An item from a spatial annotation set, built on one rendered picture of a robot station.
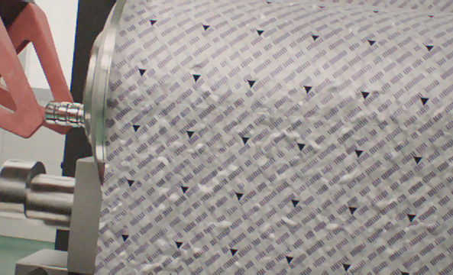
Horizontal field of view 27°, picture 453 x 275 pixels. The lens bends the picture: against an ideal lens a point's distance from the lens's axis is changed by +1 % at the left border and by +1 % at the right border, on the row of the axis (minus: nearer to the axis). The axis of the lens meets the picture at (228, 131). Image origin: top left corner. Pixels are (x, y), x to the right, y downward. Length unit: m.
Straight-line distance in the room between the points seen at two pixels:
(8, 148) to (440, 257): 6.12
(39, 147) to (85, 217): 5.89
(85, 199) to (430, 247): 0.22
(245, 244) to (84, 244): 0.13
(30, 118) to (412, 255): 0.22
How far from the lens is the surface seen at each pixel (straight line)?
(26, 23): 0.59
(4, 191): 0.60
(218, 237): 0.49
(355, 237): 0.48
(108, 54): 0.49
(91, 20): 0.85
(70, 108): 0.55
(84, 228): 0.58
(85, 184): 0.58
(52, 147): 6.44
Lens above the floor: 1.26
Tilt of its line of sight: 3 degrees down
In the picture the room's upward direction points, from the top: 6 degrees clockwise
